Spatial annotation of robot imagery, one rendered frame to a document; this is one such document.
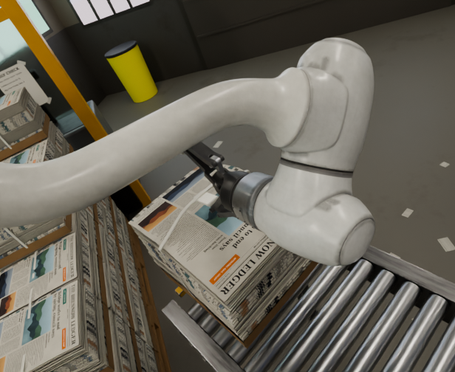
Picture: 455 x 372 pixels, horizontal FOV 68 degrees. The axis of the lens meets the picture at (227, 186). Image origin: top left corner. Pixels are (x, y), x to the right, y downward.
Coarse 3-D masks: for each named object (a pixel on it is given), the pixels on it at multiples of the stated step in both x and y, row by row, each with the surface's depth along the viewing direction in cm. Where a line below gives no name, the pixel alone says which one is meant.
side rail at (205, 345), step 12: (168, 312) 106; (180, 312) 105; (180, 324) 102; (192, 324) 100; (192, 336) 98; (204, 336) 96; (204, 348) 94; (216, 348) 92; (216, 360) 90; (228, 360) 89
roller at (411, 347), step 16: (432, 304) 83; (448, 304) 83; (416, 320) 82; (432, 320) 80; (416, 336) 79; (432, 336) 80; (400, 352) 78; (416, 352) 77; (384, 368) 77; (400, 368) 75
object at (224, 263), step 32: (224, 224) 73; (192, 256) 69; (224, 256) 67; (256, 256) 65; (288, 256) 73; (192, 288) 77; (224, 288) 62; (256, 288) 68; (288, 288) 79; (224, 320) 72; (256, 320) 74
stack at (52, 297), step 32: (32, 256) 148; (64, 256) 140; (96, 256) 159; (128, 256) 210; (0, 288) 138; (32, 288) 132; (64, 288) 126; (96, 288) 141; (128, 288) 178; (0, 320) 124; (32, 320) 119; (64, 320) 114; (96, 320) 126; (128, 320) 156; (0, 352) 113; (32, 352) 109; (64, 352) 105; (96, 352) 113; (128, 352) 137; (160, 352) 174
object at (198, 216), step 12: (204, 204) 80; (192, 216) 78; (204, 216) 77; (168, 228) 78; (180, 228) 76; (192, 228) 75; (156, 240) 76; (168, 240) 75; (180, 240) 74; (168, 252) 72; (180, 276) 81
